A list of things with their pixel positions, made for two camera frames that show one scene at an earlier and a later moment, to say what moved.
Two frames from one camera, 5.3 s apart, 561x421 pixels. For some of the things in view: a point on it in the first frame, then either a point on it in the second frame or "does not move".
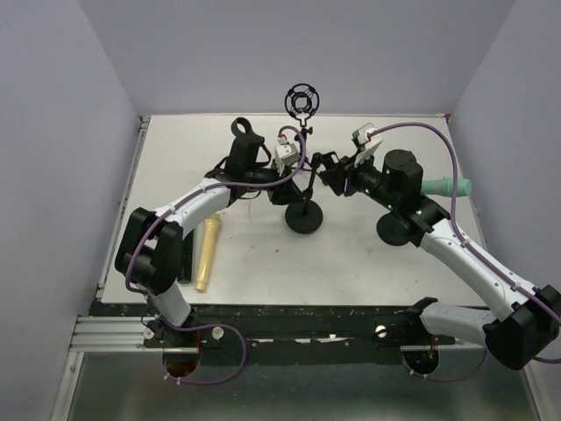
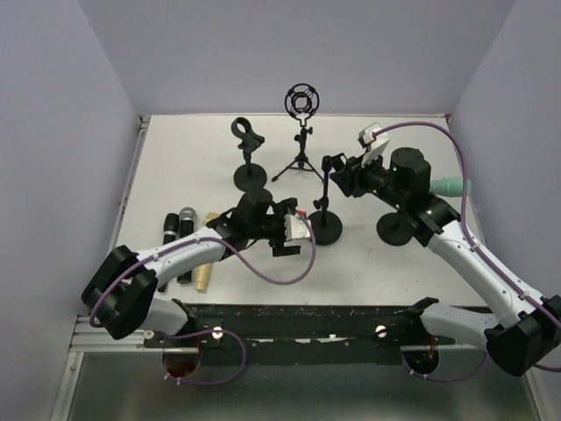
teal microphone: x=444 y=187 does not move
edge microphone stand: x=304 y=217 -> x=325 y=228
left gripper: x=286 y=194 -> x=283 y=207
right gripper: x=345 y=167 does not move
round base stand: x=393 y=230 does not move
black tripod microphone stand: x=301 y=100 does not move
